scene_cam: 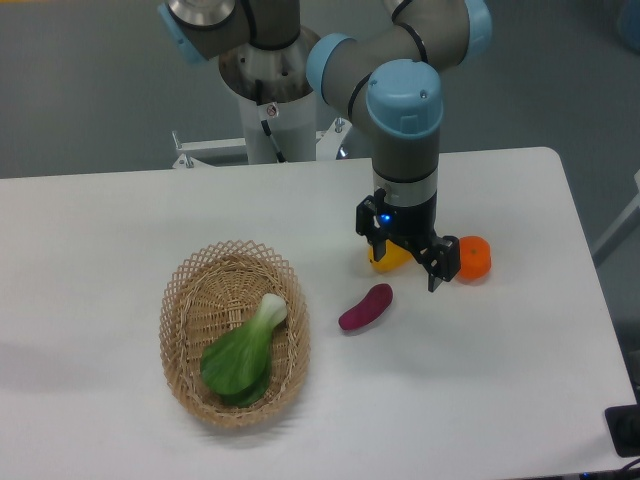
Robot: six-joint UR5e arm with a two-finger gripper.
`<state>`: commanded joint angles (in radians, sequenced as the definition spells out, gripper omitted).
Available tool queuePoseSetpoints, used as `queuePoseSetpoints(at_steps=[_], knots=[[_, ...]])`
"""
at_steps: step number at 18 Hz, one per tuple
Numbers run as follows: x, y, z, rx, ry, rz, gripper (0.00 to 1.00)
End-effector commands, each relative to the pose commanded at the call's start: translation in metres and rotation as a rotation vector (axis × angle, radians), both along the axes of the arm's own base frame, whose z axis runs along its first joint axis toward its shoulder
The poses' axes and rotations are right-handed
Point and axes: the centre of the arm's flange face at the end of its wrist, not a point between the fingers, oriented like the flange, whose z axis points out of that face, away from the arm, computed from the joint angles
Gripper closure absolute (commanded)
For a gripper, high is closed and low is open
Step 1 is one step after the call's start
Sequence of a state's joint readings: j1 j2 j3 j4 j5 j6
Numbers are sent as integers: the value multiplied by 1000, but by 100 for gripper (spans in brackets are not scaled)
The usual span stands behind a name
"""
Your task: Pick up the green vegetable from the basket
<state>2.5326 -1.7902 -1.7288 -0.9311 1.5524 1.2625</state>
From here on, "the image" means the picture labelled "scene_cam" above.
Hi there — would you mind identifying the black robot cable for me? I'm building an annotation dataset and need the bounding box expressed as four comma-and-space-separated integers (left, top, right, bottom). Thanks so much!
254, 79, 288, 164

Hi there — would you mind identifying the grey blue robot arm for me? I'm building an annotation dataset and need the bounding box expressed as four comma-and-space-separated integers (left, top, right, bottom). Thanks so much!
158, 1, 492, 288

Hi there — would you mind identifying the white metal frame leg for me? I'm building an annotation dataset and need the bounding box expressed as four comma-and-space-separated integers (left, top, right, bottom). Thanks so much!
591, 170, 640, 267

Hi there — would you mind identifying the yellow mango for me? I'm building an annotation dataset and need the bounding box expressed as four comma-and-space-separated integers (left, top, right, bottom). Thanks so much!
368, 240, 413, 273

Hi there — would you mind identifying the purple sweet potato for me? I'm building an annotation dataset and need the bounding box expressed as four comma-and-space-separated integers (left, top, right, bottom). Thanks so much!
338, 283, 394, 331

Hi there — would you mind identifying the woven wicker basket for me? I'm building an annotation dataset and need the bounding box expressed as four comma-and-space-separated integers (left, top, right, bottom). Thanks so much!
159, 241, 310, 428

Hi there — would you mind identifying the orange tangerine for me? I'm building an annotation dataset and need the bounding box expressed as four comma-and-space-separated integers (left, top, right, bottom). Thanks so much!
458, 236, 492, 280

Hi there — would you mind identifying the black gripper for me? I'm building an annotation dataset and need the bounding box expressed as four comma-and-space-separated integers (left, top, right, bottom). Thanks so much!
355, 188, 460, 293

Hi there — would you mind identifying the green bok choy vegetable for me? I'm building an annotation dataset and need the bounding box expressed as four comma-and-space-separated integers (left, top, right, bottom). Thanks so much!
200, 293, 287, 408

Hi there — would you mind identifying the black device at table edge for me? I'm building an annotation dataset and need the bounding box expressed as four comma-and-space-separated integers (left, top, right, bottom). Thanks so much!
604, 404, 639, 458

